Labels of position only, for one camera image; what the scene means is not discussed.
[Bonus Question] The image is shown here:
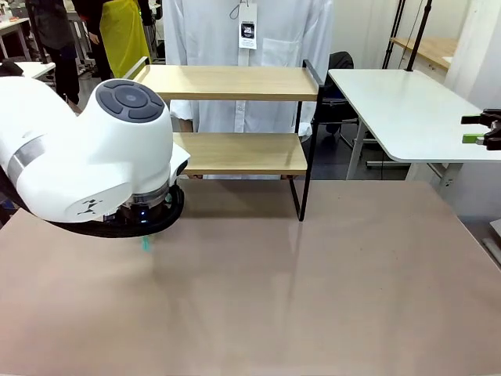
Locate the white badge with lanyard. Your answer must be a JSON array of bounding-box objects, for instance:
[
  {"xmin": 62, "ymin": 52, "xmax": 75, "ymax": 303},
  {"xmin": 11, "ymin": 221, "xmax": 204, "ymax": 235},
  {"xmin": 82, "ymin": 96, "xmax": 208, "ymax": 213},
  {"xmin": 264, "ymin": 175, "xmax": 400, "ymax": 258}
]
[{"xmin": 229, "ymin": 0, "xmax": 259, "ymax": 51}]

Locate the white side table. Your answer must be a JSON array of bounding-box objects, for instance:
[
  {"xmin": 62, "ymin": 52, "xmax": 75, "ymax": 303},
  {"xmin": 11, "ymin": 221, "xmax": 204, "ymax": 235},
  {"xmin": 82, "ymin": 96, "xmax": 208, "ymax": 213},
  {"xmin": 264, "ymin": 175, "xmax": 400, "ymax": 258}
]
[{"xmin": 326, "ymin": 68, "xmax": 501, "ymax": 193}]

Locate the wooden background table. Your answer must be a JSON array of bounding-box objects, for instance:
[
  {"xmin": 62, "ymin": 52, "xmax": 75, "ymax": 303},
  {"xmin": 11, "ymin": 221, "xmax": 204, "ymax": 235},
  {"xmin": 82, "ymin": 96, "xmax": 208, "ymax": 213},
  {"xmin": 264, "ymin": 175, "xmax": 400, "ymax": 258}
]
[{"xmin": 390, "ymin": 37, "xmax": 460, "ymax": 72}]

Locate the black stand pole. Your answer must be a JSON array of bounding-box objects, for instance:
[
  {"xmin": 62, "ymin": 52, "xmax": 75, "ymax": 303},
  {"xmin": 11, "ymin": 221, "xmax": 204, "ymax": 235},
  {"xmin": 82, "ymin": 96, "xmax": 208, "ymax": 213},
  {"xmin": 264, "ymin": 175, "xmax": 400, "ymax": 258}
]
[{"xmin": 405, "ymin": 0, "xmax": 434, "ymax": 73}]

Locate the two-tier wooden shelf black frame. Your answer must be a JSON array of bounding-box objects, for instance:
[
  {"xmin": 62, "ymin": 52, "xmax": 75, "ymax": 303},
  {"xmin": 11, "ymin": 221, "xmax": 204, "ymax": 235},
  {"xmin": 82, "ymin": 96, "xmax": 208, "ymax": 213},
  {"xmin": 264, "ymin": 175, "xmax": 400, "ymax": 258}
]
[{"xmin": 123, "ymin": 56, "xmax": 326, "ymax": 222}]

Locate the person in dark clothes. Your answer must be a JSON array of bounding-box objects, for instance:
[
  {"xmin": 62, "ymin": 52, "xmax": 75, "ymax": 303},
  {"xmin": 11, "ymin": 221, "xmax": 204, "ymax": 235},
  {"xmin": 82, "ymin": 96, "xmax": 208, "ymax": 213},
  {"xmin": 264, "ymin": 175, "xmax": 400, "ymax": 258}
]
[{"xmin": 26, "ymin": 0, "xmax": 81, "ymax": 105}]

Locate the person in yellow apron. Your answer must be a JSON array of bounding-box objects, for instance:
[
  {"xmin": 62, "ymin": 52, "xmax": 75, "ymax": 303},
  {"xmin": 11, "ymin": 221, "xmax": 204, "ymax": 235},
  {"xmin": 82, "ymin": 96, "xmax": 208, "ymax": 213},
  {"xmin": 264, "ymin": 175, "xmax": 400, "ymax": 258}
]
[{"xmin": 80, "ymin": 0, "xmax": 153, "ymax": 80}]

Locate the white lab coat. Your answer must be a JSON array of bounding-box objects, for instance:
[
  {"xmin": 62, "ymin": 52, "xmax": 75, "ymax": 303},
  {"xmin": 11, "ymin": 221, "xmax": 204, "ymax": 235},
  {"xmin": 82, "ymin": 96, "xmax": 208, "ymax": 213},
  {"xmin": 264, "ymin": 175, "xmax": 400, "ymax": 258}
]
[{"xmin": 162, "ymin": 0, "xmax": 336, "ymax": 136}]

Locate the black office chair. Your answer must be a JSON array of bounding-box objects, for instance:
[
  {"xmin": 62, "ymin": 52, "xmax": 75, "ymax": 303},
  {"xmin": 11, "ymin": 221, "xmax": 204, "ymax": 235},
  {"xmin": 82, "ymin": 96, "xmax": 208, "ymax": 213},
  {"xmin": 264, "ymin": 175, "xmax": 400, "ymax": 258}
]
[{"xmin": 312, "ymin": 50, "xmax": 359, "ymax": 136}]

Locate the white background table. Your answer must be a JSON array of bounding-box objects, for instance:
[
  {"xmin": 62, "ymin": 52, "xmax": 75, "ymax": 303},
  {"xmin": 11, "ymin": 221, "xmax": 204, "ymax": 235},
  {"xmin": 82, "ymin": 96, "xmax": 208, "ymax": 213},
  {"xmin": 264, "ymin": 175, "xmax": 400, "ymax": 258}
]
[
  {"xmin": 14, "ymin": 60, "xmax": 56, "ymax": 82},
  {"xmin": 0, "ymin": 16, "xmax": 33, "ymax": 60}
]

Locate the black tripod stand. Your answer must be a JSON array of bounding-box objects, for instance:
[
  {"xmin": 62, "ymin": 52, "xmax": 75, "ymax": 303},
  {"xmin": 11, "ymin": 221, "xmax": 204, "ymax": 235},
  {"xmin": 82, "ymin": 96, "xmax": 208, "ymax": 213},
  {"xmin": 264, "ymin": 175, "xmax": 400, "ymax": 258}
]
[{"xmin": 382, "ymin": 0, "xmax": 406, "ymax": 70}]

